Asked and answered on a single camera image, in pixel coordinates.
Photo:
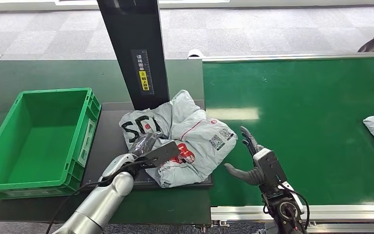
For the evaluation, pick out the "grey parcel bag red print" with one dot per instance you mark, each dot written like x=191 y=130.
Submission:
x=200 y=135

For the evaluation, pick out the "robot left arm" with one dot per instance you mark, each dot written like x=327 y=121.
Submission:
x=103 y=200

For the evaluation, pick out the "green plastic crate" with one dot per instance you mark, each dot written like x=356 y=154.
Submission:
x=38 y=145

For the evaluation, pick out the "black scanner post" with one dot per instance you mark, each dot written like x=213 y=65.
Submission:
x=125 y=32

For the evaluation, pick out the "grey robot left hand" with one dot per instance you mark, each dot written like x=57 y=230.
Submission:
x=143 y=143

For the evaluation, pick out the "silver conveyor frame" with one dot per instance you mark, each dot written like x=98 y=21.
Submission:
x=238 y=213

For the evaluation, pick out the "green conveyor belt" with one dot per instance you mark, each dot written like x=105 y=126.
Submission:
x=303 y=97

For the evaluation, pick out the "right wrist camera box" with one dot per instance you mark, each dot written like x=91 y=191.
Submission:
x=269 y=166

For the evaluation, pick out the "black scanner base plate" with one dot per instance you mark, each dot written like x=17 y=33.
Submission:
x=109 y=145

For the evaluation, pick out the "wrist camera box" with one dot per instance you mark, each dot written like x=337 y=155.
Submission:
x=269 y=166
x=162 y=152

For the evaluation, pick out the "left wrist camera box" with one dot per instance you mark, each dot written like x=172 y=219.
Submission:
x=162 y=152

